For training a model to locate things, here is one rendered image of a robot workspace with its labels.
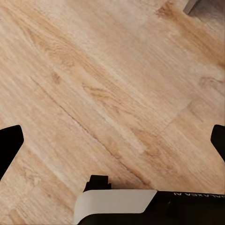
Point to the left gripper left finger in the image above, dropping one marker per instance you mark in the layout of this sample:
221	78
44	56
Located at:
11	139

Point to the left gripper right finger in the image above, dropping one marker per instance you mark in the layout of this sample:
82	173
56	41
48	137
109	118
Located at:
218	139

